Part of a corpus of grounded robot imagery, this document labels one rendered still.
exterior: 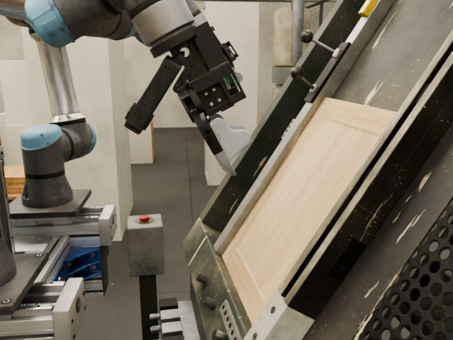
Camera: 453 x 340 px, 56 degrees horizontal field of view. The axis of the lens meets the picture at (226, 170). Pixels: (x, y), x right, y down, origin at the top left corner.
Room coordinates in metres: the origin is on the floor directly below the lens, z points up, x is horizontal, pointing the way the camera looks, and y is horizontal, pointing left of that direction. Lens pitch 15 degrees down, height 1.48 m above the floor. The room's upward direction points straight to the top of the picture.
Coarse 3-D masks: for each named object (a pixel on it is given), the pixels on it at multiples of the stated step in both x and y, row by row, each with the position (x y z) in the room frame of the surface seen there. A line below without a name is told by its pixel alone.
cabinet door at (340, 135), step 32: (320, 128) 1.16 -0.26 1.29; (352, 128) 1.01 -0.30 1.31; (384, 128) 0.90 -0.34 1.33; (288, 160) 1.20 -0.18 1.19; (320, 160) 1.05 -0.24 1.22; (352, 160) 0.93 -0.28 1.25; (288, 192) 1.08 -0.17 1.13; (320, 192) 0.95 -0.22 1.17; (256, 224) 1.12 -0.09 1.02; (288, 224) 0.98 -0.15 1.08; (320, 224) 0.87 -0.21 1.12; (224, 256) 1.16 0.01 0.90; (256, 256) 1.01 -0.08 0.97; (288, 256) 0.90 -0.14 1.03; (256, 288) 0.92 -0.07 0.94
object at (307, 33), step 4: (304, 32) 1.30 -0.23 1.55; (308, 32) 1.30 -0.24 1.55; (304, 36) 1.30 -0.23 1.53; (308, 36) 1.30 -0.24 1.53; (312, 36) 1.30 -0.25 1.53; (304, 40) 1.30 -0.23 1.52; (308, 40) 1.30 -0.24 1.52; (312, 40) 1.30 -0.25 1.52; (316, 40) 1.30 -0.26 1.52; (320, 44) 1.29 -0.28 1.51; (324, 48) 1.29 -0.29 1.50; (328, 48) 1.29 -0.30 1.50; (332, 52) 1.28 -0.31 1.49; (336, 52) 1.27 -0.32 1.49; (332, 56) 1.28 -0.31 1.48; (336, 56) 1.27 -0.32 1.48
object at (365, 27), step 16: (384, 0) 1.28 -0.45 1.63; (368, 16) 1.28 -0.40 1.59; (384, 16) 1.28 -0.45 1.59; (352, 32) 1.31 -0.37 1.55; (368, 32) 1.27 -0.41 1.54; (352, 48) 1.26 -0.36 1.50; (352, 64) 1.26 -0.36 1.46; (336, 80) 1.25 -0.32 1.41; (320, 96) 1.24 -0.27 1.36; (304, 112) 1.25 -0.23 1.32; (304, 128) 1.23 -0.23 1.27; (288, 144) 1.22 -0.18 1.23; (272, 160) 1.24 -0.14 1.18; (272, 176) 1.22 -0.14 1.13; (256, 192) 1.21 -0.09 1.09; (240, 208) 1.22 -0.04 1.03; (240, 224) 1.20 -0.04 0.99; (224, 240) 1.19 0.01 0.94
